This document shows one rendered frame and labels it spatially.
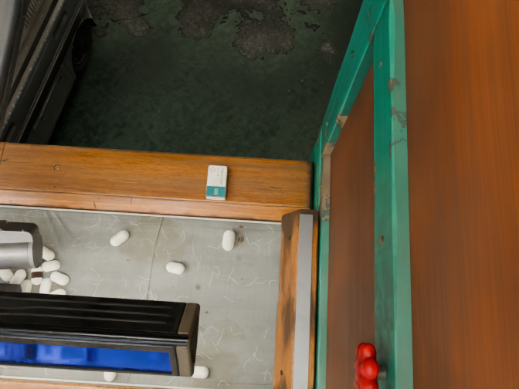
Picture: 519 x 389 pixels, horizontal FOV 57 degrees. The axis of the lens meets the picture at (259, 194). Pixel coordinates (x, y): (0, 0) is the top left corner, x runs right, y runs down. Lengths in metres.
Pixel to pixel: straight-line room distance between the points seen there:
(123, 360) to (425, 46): 0.42
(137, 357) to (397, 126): 0.35
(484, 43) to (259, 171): 0.66
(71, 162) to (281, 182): 0.40
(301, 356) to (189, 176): 0.38
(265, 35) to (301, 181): 1.13
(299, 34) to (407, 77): 1.57
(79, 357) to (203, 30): 1.57
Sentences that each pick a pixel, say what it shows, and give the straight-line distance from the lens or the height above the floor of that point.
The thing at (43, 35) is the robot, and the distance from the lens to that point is 1.66.
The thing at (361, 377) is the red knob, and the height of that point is 1.25.
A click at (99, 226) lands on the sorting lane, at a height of 0.74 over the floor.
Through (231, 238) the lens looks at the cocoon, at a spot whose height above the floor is 0.76.
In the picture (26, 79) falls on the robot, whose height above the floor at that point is 0.34.
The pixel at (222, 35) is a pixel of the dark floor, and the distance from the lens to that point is 1.96.
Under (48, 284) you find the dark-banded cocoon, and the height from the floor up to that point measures 0.76.
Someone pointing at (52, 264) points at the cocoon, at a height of 0.76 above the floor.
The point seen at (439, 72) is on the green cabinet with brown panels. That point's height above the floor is 1.34.
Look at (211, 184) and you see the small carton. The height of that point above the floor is 0.78.
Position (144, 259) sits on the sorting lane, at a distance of 0.91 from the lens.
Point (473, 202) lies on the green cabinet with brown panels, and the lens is 0.28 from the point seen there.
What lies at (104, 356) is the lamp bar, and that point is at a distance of 0.56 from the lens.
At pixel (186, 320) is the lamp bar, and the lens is 0.53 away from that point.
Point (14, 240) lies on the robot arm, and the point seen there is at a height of 0.89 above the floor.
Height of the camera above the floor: 1.62
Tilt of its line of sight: 74 degrees down
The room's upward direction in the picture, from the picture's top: 3 degrees clockwise
